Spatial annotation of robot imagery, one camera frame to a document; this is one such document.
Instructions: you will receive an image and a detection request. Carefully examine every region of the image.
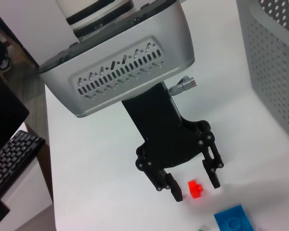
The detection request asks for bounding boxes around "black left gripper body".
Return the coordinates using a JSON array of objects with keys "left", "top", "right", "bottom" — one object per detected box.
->
[{"left": 121, "top": 81, "right": 217, "bottom": 174}]

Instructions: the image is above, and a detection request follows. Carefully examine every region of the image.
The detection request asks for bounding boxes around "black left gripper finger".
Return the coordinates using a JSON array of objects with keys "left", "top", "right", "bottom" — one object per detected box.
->
[
  {"left": 136, "top": 161, "right": 184, "bottom": 202},
  {"left": 198, "top": 134, "right": 225, "bottom": 190}
]

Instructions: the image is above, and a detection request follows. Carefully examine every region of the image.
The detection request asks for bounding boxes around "small red toy brick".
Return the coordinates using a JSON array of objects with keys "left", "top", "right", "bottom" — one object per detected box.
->
[{"left": 187, "top": 179, "right": 205, "bottom": 200}]

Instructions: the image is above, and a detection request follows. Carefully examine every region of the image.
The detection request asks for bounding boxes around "blue square toy brick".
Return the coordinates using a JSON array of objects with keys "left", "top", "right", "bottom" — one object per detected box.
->
[{"left": 213, "top": 203, "right": 255, "bottom": 231}]

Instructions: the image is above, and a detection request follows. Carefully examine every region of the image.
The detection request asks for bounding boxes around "grey perforated plastic storage basket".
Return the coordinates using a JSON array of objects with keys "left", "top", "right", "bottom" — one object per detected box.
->
[{"left": 236, "top": 0, "right": 289, "bottom": 146}]

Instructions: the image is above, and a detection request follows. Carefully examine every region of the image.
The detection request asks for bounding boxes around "white side desk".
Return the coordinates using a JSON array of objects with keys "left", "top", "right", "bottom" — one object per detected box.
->
[{"left": 0, "top": 120, "right": 55, "bottom": 231}]

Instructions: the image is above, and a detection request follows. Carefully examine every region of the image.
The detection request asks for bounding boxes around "black computer keyboard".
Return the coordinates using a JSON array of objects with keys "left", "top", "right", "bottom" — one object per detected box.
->
[{"left": 0, "top": 129, "right": 47, "bottom": 202}]

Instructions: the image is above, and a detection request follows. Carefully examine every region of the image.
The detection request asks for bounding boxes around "black computer monitor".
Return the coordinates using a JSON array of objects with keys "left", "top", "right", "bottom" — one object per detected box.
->
[{"left": 0, "top": 64, "right": 30, "bottom": 161}]

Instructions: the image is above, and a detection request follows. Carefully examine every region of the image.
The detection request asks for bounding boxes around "black shoe with white sole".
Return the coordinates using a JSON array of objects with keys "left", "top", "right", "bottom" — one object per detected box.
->
[{"left": 0, "top": 38, "right": 13, "bottom": 73}]

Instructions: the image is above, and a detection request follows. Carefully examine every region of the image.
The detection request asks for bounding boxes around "left gripper cable with plug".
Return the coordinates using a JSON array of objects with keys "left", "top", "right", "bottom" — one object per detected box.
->
[{"left": 168, "top": 75, "right": 197, "bottom": 96}]

